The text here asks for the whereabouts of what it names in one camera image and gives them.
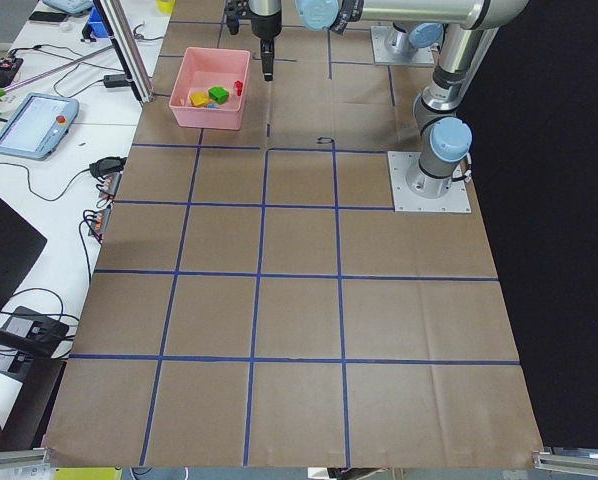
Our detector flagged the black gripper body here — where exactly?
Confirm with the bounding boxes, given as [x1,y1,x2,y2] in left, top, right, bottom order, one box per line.
[239,0,282,40]

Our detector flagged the red toy block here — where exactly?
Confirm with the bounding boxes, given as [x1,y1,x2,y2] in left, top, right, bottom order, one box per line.
[233,80,243,97]

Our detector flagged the green toy block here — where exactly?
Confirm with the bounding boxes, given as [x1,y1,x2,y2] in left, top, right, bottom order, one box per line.
[208,86,230,105]

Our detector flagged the yellow toy block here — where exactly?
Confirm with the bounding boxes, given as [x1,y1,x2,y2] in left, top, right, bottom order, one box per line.
[189,92,212,108]

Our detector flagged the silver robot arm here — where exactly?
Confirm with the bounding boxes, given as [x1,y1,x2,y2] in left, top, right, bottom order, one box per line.
[386,21,444,57]
[295,1,527,199]

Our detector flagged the pink plastic box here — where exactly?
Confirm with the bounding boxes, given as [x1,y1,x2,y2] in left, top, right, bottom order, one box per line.
[169,47,251,130]

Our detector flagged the teach pendant tablet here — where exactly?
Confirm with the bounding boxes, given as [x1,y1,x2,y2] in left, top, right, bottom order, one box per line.
[0,93,80,160]

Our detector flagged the brown paper table cover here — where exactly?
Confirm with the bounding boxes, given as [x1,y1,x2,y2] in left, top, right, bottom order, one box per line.
[45,1,541,469]

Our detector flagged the aluminium frame post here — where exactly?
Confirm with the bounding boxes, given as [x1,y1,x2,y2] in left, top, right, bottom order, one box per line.
[93,0,153,104]

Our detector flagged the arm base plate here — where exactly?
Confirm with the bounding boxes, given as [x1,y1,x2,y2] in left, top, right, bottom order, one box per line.
[371,23,443,67]
[387,151,472,214]

